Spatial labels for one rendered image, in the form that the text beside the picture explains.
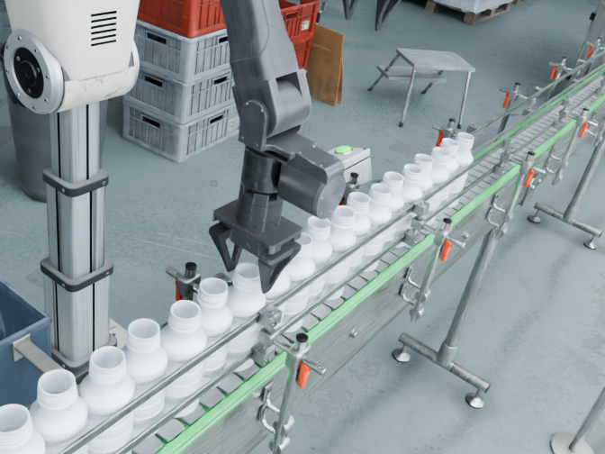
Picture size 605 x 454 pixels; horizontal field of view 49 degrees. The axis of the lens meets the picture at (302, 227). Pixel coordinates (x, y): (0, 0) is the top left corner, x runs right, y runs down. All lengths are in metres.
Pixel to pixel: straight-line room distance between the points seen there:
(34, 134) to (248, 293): 2.20
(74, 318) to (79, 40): 0.69
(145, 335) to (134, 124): 2.90
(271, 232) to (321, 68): 3.71
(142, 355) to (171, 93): 2.71
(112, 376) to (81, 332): 0.97
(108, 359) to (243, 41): 0.38
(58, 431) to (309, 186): 0.37
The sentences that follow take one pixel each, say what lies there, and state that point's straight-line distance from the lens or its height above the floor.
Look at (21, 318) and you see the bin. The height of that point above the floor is 0.90.
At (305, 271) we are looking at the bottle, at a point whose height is 1.12.
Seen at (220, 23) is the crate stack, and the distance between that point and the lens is 3.47.
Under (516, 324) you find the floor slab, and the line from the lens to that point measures 3.00.
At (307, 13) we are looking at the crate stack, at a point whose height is 0.60.
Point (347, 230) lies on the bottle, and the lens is 1.07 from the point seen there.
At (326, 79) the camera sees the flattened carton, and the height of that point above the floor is 0.17.
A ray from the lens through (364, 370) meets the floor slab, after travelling 2.51.
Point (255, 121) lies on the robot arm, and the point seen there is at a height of 1.40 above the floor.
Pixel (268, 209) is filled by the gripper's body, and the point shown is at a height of 1.28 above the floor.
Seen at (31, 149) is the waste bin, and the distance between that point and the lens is 3.07.
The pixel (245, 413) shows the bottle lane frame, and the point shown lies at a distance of 1.02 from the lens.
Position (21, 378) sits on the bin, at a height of 0.85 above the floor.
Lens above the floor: 1.71
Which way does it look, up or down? 32 degrees down
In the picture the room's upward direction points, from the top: 11 degrees clockwise
